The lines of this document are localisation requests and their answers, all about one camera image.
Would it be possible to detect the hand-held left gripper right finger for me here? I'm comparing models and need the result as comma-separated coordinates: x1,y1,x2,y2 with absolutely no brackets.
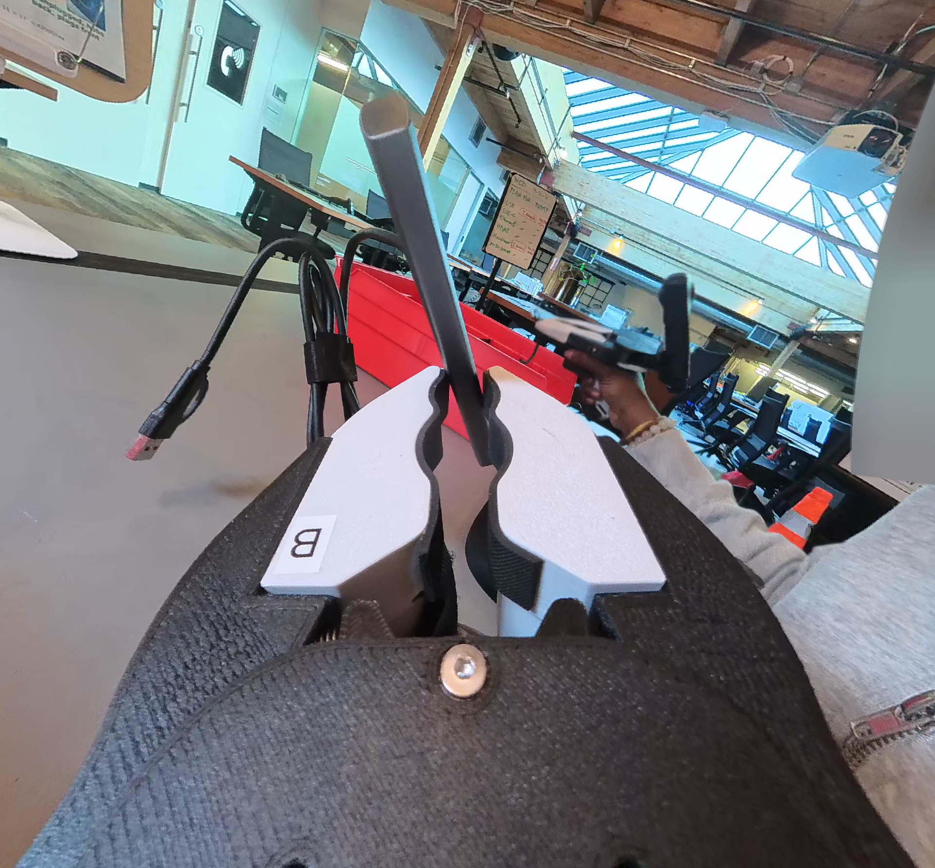
484,365,668,639

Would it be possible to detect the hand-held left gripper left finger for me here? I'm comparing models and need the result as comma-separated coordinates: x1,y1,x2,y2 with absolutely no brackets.
259,366,450,637

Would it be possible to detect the thick black usb cable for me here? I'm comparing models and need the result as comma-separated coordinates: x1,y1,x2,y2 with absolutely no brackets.
124,227,413,463

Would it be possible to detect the dark grey usb hub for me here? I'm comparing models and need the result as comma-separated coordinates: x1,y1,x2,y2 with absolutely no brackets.
359,92,494,467

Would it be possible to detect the red plastic bin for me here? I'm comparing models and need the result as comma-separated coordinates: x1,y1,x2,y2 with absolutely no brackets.
335,258,578,441

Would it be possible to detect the person's right forearm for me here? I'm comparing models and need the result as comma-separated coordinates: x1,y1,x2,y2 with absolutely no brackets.
628,422,812,602

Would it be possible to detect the person's right hand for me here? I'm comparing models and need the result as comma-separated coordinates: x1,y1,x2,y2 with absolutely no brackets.
566,351,662,438

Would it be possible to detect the dark office desk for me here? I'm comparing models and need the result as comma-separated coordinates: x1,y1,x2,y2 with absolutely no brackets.
467,276,607,332

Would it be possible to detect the whiteboard with writing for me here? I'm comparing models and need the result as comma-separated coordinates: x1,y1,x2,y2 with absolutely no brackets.
482,172,558,271

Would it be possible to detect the orange traffic cone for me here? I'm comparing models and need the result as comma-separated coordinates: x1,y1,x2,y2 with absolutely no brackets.
767,487,834,549

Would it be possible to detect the white ceiling-mounted device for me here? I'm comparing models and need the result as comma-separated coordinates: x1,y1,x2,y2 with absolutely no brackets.
792,115,907,198

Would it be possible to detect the long wooden office desk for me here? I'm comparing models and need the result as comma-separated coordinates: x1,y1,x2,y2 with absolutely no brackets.
230,155,381,237

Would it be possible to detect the black phone sign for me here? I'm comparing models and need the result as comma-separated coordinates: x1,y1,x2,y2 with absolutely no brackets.
206,0,262,107

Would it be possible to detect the white display stand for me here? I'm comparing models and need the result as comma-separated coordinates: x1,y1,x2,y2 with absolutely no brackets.
0,199,79,259

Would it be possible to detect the instruction poster on stand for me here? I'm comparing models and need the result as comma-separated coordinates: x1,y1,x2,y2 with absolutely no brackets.
0,0,158,103

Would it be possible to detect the wooden support post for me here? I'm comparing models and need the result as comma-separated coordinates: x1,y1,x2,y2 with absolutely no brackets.
418,9,485,168

